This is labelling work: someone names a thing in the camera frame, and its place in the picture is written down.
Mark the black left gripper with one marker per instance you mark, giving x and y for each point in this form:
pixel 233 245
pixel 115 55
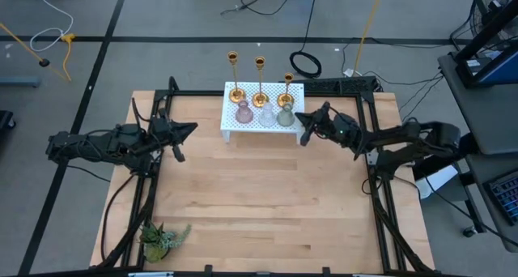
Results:
pixel 162 129

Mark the clear glass vase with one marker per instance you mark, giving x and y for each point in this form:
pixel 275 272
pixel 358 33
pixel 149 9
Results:
pixel 267 118

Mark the white perforated shelf riser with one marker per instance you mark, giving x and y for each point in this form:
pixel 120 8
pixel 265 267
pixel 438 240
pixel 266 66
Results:
pixel 243 127

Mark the potted green succulent plant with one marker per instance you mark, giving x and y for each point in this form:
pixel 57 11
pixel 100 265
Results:
pixel 155 248

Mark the green glass vase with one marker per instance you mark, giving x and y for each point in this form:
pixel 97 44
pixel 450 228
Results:
pixel 285 118

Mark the black power strip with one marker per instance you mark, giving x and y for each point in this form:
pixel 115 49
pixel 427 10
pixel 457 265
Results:
pixel 340 84

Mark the medium gold candlestick holder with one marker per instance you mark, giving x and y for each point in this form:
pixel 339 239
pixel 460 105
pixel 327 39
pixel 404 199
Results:
pixel 259 99

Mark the white paper sheet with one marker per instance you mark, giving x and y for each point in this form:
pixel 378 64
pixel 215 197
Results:
pixel 439 181

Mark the yellow rod with black end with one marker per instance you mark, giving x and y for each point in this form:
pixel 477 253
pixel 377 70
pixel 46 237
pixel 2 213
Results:
pixel 43 62

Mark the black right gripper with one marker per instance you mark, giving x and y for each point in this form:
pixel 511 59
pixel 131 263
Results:
pixel 340 129

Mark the grey side desk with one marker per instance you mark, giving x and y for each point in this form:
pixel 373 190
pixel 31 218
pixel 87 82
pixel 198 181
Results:
pixel 485 119

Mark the black and blue equipment stand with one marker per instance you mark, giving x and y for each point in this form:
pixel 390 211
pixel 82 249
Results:
pixel 498 72

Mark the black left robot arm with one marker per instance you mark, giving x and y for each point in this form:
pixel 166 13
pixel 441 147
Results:
pixel 101 145

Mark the short gold candlestick holder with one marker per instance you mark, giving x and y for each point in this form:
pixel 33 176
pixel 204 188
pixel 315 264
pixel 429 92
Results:
pixel 285 99

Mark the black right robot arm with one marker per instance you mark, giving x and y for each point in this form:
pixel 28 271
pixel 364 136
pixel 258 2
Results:
pixel 408 139

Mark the black aluminium table frame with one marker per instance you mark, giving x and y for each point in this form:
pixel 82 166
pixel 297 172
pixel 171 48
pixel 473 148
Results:
pixel 190 93

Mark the tall gold candlestick holder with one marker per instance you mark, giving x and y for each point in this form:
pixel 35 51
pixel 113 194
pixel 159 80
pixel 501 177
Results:
pixel 236 94

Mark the pink glass vase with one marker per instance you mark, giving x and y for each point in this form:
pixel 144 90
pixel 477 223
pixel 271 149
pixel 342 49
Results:
pixel 244 116

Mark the backlit computer keyboard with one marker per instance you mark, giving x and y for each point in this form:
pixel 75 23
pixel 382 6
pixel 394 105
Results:
pixel 508 196

